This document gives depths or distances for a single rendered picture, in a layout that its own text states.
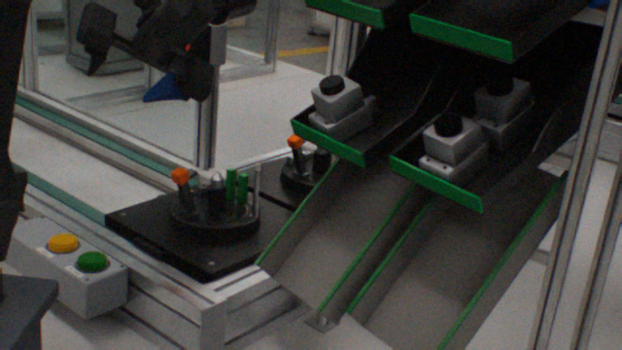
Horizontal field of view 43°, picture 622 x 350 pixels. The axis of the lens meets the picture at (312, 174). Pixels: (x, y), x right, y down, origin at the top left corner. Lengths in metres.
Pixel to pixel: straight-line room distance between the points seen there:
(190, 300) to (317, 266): 0.17
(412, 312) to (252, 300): 0.26
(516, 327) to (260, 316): 0.41
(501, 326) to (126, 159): 0.75
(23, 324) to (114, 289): 0.31
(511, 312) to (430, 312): 0.40
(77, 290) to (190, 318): 0.16
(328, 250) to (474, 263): 0.19
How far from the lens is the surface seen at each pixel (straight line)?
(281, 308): 1.16
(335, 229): 1.03
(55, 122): 1.72
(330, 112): 0.91
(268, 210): 1.28
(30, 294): 0.88
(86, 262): 1.11
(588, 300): 1.15
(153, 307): 1.11
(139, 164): 1.51
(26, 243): 1.20
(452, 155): 0.82
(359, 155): 0.88
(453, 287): 0.94
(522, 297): 1.37
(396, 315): 0.95
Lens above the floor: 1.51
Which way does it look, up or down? 22 degrees down
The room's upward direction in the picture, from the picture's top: 6 degrees clockwise
